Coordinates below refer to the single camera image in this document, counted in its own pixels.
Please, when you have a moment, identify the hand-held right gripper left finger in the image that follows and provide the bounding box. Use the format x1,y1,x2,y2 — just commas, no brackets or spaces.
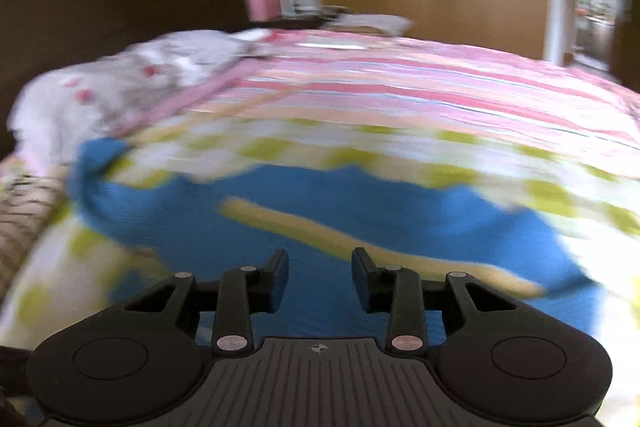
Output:
122,248,291,355

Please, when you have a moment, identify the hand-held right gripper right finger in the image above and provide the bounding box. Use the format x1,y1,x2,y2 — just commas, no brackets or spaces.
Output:
351,247,521,354

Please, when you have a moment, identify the blue knit sweater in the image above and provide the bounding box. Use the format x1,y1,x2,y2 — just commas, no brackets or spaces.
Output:
70,138,603,348

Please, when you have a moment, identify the checked and striped bed quilt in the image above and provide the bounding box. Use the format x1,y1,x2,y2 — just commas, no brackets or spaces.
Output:
0,27,640,427

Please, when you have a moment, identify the white floral pillow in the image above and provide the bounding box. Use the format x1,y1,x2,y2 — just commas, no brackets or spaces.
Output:
7,29,276,172

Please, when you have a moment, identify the brown patterned cloth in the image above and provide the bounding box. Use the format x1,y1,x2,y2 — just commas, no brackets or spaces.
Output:
0,157,68,303

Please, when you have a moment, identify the pink container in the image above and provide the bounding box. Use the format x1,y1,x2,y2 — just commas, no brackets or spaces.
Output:
244,0,280,22

